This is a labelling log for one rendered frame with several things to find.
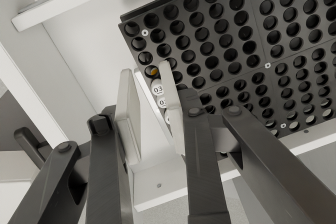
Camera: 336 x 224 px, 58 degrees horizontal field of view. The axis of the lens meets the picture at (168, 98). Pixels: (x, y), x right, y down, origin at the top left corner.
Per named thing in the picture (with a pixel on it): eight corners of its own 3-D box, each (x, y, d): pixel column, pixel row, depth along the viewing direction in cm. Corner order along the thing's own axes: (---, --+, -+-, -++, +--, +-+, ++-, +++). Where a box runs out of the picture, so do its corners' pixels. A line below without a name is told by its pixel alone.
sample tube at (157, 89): (163, 73, 31) (167, 93, 27) (152, 77, 32) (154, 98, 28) (159, 63, 31) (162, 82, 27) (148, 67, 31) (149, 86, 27)
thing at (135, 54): (188, 168, 34) (189, 171, 33) (118, 23, 26) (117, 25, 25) (203, 162, 34) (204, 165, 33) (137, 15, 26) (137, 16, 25)
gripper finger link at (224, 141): (187, 137, 14) (251, 123, 14) (175, 90, 18) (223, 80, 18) (192, 162, 15) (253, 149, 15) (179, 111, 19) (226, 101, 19)
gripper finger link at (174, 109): (166, 109, 15) (181, 106, 15) (157, 61, 21) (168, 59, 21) (176, 156, 16) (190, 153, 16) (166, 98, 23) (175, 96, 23)
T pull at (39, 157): (57, 180, 33) (54, 189, 31) (15, 127, 29) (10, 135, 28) (87, 169, 32) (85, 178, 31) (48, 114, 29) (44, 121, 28)
